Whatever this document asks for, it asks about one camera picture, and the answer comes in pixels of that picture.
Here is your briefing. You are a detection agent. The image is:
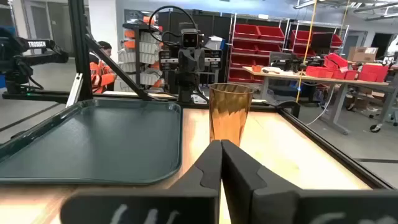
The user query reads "rack of white orange bins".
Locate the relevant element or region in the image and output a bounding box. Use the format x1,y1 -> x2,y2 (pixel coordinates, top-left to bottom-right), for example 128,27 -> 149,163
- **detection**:
117,15 -> 165,93

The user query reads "red storage bin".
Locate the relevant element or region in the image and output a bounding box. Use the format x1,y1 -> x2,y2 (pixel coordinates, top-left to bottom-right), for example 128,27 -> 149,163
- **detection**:
358,63 -> 390,83
305,65 -> 334,79
333,69 -> 359,81
323,52 -> 349,70

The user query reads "long wooden worktable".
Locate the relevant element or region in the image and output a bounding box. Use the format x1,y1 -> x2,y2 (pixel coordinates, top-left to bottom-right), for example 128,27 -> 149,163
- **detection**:
241,65 -> 398,135

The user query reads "wire rack with red bins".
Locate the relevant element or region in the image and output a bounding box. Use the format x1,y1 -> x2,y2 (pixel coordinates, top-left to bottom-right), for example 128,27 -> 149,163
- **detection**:
228,13 -> 290,85
284,19 -> 349,59

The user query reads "brown cardboard box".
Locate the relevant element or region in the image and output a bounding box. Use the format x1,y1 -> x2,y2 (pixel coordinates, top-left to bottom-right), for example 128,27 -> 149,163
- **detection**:
347,46 -> 379,63

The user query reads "silver aluminium bracket strip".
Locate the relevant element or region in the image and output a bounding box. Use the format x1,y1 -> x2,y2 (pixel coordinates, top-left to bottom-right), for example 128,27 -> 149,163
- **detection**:
65,72 -> 84,108

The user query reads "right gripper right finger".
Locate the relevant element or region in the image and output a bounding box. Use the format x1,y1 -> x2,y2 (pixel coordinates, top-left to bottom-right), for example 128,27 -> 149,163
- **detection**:
221,139 -> 398,224

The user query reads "person in orange jacket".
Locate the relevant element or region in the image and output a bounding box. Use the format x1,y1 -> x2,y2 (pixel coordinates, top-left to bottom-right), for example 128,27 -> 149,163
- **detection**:
89,40 -> 117,95

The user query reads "white floor cable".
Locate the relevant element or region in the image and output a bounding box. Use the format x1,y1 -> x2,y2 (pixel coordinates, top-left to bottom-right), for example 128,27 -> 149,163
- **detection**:
305,83 -> 336,127

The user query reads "white and blue box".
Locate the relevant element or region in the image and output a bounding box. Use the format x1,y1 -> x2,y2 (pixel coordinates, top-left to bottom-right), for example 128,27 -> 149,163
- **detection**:
205,35 -> 226,51

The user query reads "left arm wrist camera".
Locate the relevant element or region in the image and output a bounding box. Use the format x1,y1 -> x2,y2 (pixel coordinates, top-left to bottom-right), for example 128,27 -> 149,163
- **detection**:
180,28 -> 201,49

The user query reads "black corner clamp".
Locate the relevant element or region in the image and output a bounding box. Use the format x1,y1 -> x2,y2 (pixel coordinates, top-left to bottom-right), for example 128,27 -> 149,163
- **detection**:
275,100 -> 302,119

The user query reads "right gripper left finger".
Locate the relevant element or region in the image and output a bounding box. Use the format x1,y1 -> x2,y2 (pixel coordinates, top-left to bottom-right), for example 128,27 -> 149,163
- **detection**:
60,139 -> 223,224

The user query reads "black table edge rail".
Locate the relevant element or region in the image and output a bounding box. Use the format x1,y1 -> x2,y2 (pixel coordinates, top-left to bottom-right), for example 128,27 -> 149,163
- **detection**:
275,107 -> 396,190
1,89 -> 177,103

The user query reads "black diagonal frame brace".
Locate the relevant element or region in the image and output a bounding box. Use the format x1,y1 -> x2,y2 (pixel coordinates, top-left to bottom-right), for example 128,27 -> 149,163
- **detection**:
84,33 -> 157,102

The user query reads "dark green plastic tray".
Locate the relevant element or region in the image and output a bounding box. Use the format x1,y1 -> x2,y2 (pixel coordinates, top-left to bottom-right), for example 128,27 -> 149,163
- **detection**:
0,98 -> 183,186

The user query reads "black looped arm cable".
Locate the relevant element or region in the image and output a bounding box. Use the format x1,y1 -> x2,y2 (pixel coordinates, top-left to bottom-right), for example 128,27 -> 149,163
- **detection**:
148,5 -> 200,47

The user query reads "amber ribbed plastic cup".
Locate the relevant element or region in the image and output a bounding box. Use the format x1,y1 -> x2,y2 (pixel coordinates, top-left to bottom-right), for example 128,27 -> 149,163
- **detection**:
208,82 -> 254,147

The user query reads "thin yellow hanging cable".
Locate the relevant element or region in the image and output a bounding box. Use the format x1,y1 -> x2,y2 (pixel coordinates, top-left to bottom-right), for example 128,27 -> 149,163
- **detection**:
340,0 -> 351,32

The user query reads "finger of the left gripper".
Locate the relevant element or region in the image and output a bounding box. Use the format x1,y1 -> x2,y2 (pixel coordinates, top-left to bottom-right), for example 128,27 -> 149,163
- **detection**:
158,49 -> 180,72
203,48 -> 223,70

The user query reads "black frame post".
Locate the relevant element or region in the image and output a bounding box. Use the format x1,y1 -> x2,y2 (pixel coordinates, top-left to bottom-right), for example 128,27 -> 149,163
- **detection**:
67,0 -> 91,102

